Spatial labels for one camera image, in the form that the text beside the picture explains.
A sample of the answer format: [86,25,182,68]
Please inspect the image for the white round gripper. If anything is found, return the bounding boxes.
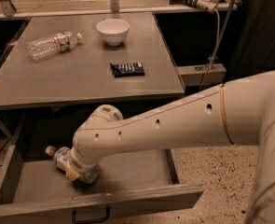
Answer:
[65,147,100,181]

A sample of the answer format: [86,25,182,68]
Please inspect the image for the blue label plastic bottle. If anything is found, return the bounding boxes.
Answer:
[45,146,100,184]

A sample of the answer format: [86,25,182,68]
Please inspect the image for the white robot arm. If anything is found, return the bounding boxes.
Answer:
[69,70,275,224]

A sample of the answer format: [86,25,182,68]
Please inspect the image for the grey open top drawer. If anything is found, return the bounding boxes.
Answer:
[0,125,203,224]

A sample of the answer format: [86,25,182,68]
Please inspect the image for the clear plastic water bottle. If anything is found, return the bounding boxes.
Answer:
[27,31,82,60]

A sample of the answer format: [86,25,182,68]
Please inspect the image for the dark blue snack packet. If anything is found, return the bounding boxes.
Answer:
[110,63,145,77]

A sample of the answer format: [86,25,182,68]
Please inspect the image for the white ceramic bowl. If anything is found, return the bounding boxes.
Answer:
[96,19,130,46]

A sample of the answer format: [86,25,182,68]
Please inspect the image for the grey metal leaning pole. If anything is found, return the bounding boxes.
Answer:
[206,0,236,71]

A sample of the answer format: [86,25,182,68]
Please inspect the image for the black drawer handle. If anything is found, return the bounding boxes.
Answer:
[71,206,110,224]

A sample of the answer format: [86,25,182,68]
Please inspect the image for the white hanging cable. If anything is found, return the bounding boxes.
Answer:
[199,7,221,91]

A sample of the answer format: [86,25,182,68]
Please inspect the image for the white round device with hose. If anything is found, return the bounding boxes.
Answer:
[169,0,218,14]

